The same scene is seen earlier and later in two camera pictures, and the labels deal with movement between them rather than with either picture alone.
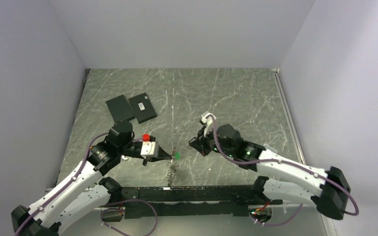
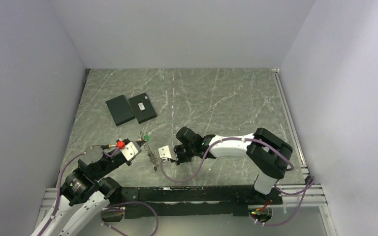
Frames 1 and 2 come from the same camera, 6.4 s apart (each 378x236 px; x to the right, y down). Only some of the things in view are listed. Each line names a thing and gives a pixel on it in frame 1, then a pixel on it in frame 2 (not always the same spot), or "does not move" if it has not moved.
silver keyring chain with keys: [172, 166] -> [153, 159]
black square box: [120, 109] does not move
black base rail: [175, 202] does not move
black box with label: [142, 107] does not move
